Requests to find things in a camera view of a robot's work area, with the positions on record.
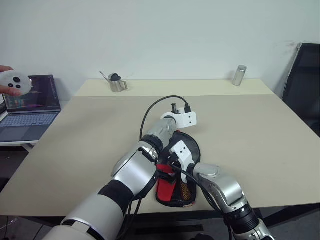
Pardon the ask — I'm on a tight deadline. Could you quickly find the white round controller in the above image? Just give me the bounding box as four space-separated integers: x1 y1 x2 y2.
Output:
0 69 33 96

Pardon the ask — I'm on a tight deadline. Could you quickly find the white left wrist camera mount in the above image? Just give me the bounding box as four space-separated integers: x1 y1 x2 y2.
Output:
159 110 198 129

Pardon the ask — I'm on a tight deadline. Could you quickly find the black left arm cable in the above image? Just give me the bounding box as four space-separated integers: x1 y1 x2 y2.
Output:
138 95 193 141

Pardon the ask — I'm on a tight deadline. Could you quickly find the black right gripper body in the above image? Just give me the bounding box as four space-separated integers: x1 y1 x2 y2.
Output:
162 147 182 177

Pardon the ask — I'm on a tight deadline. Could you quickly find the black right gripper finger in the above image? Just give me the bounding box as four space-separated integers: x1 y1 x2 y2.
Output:
157 170 177 186

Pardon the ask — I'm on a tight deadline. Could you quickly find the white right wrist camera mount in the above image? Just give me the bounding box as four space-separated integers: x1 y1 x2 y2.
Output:
170 140 196 184

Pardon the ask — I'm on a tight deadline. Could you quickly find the steel pitcher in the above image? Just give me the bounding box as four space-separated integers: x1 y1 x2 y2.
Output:
99 70 129 94

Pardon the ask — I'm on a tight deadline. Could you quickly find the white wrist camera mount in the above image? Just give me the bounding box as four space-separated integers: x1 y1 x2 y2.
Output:
159 110 198 129
170 140 196 184

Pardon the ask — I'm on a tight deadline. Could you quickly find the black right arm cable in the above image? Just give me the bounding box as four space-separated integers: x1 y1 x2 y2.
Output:
168 161 232 240

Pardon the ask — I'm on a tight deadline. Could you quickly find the steel cylinder can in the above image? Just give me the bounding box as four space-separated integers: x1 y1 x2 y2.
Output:
231 65 248 87

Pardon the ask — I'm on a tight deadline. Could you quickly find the black and red bag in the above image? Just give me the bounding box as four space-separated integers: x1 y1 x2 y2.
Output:
155 129 202 209

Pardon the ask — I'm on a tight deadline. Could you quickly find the black office chair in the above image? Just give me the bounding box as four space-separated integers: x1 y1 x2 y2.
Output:
281 42 320 138

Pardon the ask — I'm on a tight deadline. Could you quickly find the open blue-grey laptop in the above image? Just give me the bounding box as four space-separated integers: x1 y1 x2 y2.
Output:
0 74 62 144

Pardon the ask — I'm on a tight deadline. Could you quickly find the beige table cover sheet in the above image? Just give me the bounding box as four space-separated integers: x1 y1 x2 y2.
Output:
0 94 320 217

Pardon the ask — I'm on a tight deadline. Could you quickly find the black table frame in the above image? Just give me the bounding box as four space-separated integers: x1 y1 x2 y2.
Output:
0 202 320 236

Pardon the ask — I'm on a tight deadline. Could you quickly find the white side table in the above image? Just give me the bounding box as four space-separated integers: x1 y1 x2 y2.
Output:
0 139 40 153

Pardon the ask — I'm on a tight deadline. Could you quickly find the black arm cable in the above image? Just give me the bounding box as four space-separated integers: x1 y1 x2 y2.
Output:
138 95 193 141
168 161 232 240

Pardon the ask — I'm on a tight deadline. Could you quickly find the person's bare hand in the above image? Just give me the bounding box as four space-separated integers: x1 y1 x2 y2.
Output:
0 65 23 97

